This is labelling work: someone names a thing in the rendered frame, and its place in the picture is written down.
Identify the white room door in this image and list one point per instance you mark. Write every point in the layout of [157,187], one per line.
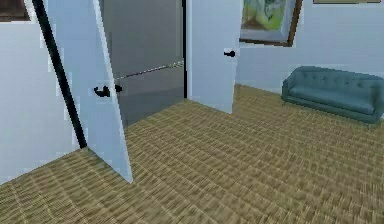
[211,50]
[86,60]

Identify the teal sofa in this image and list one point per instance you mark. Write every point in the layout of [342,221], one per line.
[333,95]

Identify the brown framed green picture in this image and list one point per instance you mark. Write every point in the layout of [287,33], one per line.
[266,20]

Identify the dark brown framed picture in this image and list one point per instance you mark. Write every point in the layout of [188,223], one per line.
[13,10]

